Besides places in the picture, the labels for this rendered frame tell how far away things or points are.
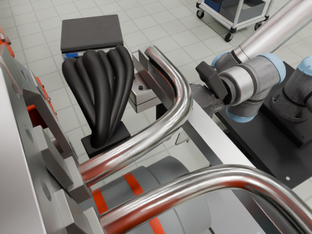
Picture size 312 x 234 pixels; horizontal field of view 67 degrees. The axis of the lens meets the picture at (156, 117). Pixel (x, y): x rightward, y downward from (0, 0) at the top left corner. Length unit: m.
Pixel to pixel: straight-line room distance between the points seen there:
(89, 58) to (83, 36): 1.37
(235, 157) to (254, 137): 0.90
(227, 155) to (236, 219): 0.56
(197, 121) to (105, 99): 0.12
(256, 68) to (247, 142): 0.59
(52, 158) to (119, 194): 0.16
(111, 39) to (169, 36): 0.76
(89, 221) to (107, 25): 1.60
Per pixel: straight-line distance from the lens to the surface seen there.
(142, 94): 0.39
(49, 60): 2.14
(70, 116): 1.65
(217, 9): 2.32
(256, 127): 1.23
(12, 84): 0.21
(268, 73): 0.64
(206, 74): 0.48
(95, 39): 1.63
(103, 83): 0.29
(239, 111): 0.73
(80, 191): 0.25
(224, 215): 0.84
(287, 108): 1.23
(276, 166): 1.15
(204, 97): 0.54
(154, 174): 0.35
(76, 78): 0.30
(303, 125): 1.28
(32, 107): 0.51
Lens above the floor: 1.23
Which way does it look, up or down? 53 degrees down
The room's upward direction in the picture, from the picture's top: straight up
